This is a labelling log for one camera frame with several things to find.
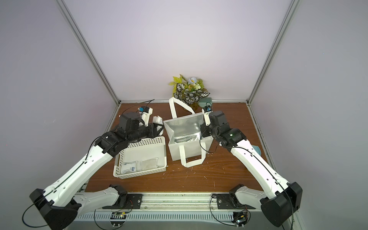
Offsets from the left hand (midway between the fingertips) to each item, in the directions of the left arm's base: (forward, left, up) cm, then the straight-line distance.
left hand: (162, 125), depth 70 cm
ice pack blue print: (-12, +22, -25) cm, 35 cm away
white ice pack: (+1, +2, +3) cm, 4 cm away
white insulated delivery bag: (-6, -12, -6) cm, 15 cm away
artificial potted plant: (+29, -13, -4) cm, 32 cm away
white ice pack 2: (-10, +10, -26) cm, 30 cm away
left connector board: (-36, +23, -33) cm, 54 cm away
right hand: (+5, -21, -3) cm, 22 cm away
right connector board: (-35, -39, -31) cm, 61 cm away
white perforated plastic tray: (-4, +15, -29) cm, 33 cm away
